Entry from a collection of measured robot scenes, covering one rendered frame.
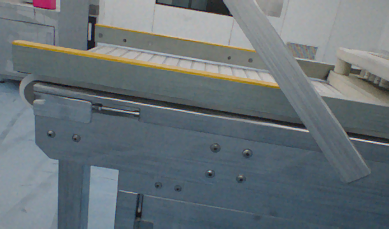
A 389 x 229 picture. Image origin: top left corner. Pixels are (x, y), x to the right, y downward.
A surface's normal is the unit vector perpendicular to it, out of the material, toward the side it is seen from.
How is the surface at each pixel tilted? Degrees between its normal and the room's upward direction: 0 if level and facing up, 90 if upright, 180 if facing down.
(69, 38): 90
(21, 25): 91
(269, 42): 87
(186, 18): 90
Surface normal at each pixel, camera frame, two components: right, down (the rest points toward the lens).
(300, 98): -0.58, 0.14
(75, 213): -0.06, 0.33
